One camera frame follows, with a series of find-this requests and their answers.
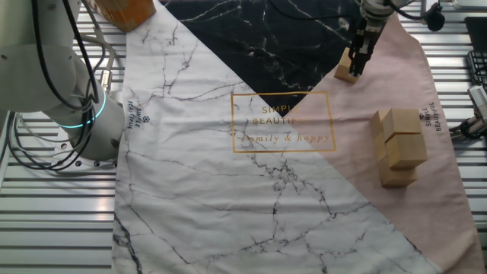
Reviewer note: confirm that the silver side camera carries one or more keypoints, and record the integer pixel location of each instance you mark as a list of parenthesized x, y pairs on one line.
[(477, 100)]

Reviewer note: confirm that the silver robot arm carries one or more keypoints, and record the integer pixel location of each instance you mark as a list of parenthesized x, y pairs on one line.
[(38, 57)]

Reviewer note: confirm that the black flat panel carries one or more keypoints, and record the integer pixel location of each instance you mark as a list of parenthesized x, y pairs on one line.
[(476, 34)]

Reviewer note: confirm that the marble pattern table cloth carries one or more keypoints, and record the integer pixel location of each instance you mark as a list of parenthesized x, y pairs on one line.
[(209, 190)]

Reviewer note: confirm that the brown cardboard box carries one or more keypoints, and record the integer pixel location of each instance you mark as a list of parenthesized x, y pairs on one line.
[(121, 13)]

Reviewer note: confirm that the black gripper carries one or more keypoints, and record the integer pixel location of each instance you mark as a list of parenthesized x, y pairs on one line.
[(367, 30)]

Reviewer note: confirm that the grey flat device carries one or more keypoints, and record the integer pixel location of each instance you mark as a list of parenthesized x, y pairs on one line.
[(470, 4)]

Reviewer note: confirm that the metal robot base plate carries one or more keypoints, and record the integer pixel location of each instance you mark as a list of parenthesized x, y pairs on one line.
[(87, 164)]

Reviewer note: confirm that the silver camera mount bracket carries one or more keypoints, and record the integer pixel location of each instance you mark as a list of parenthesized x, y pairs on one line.
[(454, 133)]

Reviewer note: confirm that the light wooden cube block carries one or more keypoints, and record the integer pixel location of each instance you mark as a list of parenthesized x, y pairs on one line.
[(397, 178), (401, 122), (376, 123), (342, 70), (380, 148), (406, 151)]

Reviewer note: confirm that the black keyboard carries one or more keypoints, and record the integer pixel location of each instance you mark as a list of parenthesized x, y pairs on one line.
[(478, 70)]

